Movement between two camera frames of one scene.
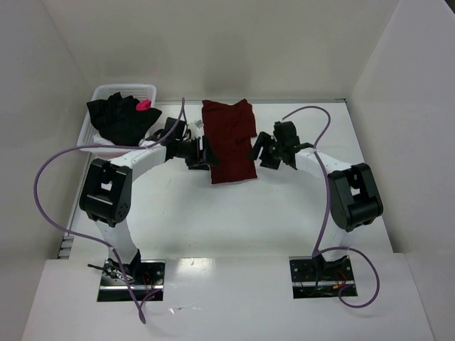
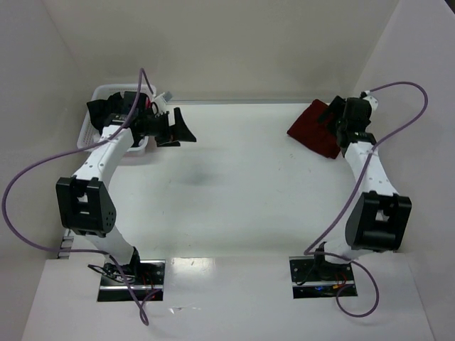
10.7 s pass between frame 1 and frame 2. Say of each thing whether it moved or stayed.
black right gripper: moved
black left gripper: moved
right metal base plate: stayed
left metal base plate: stayed
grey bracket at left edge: stayed
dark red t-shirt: moved
